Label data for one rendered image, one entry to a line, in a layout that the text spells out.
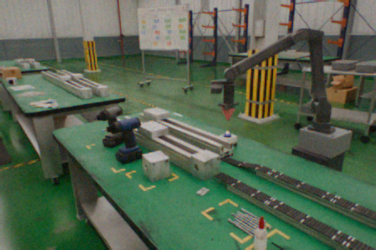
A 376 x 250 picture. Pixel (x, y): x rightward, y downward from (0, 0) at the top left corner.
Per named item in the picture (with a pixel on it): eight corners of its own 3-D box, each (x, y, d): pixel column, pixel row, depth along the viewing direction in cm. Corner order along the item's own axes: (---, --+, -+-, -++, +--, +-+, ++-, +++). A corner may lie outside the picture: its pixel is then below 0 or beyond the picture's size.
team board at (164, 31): (137, 87, 750) (131, 7, 686) (149, 84, 789) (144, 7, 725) (185, 93, 671) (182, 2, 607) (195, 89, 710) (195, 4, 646)
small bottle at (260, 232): (253, 244, 88) (255, 211, 84) (265, 246, 87) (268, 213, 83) (253, 253, 84) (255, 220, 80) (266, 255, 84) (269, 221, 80)
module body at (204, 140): (233, 156, 148) (233, 141, 145) (220, 162, 142) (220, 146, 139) (152, 122, 207) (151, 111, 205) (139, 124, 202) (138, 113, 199)
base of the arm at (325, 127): (336, 130, 152) (312, 126, 160) (338, 116, 149) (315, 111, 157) (330, 134, 146) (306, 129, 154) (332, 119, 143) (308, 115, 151)
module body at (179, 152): (206, 167, 137) (206, 151, 134) (190, 174, 131) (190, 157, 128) (128, 127, 196) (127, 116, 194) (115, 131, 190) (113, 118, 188)
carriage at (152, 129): (169, 138, 159) (168, 127, 157) (152, 143, 153) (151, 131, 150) (154, 131, 171) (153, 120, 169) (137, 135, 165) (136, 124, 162)
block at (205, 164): (223, 172, 132) (224, 153, 129) (203, 181, 125) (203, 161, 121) (210, 165, 138) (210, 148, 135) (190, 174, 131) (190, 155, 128)
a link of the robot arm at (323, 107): (326, 23, 132) (319, 23, 142) (295, 29, 134) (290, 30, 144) (332, 114, 144) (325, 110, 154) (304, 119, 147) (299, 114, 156)
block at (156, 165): (174, 175, 130) (174, 156, 127) (152, 182, 125) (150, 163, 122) (164, 167, 138) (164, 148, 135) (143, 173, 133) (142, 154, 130)
